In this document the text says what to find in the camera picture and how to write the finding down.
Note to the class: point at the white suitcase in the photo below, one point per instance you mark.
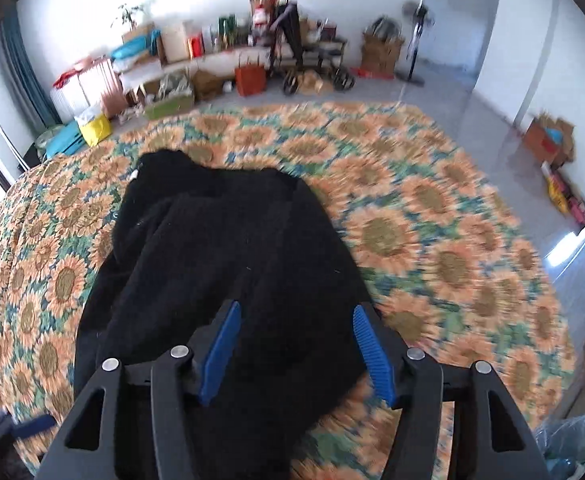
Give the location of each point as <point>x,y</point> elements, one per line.
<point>80,92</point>

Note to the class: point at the colourful packets on floor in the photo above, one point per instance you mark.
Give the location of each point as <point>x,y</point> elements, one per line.
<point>567,195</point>

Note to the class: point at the tall cardboard box with fan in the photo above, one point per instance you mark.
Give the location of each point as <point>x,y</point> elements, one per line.
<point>382,52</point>

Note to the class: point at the row of bottles and jars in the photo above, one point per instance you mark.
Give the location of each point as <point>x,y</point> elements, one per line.
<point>230,30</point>

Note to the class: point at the teal and grey curtain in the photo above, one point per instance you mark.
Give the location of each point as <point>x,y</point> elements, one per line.
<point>22,75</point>

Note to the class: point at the teal case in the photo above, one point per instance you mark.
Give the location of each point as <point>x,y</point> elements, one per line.
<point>65,141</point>

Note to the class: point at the potted green plant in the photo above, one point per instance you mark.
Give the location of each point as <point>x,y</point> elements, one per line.
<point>132,15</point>

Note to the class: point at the open cardboard box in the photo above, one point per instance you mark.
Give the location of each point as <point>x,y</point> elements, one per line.
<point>550,142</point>

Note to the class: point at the white plastic bag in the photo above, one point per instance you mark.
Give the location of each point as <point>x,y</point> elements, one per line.
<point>88,111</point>

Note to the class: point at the red cloth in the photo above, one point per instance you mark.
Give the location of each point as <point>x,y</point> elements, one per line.
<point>72,72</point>

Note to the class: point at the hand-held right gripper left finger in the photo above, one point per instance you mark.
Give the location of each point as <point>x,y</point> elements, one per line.
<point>220,355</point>

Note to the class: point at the white pole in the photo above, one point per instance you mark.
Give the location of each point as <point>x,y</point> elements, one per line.
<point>10,145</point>

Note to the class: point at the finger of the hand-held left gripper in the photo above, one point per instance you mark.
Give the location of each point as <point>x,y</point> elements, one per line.
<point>32,425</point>

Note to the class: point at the small cardboard box under plant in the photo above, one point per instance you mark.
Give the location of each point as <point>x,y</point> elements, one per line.
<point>137,34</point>

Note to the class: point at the sunflower print blanket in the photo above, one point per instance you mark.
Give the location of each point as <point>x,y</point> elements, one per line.
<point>422,210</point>

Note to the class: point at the green box with cloth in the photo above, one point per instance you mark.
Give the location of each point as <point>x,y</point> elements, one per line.
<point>170,101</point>

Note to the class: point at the clear plastic bag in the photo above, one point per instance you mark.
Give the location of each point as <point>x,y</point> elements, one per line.
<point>572,440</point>

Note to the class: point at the black standing fan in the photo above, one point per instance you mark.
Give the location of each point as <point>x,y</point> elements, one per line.
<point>420,15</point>

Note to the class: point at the pink suitcase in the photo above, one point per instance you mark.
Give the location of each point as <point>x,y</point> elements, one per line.
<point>112,87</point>

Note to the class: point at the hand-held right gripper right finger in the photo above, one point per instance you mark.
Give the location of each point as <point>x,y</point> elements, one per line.
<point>372,355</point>

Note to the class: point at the yellow bag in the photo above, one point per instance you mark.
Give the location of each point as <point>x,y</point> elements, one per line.
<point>95,131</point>

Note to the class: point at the low wooden shelf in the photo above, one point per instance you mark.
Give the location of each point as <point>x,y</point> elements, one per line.
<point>222,56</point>

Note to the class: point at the black knit sweater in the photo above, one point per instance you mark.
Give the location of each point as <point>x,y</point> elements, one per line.
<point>212,260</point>

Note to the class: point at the orange paper bag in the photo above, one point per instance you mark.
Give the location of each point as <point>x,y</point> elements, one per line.
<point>250,80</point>

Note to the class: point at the red carton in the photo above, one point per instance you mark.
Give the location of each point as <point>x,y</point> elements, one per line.
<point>196,46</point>

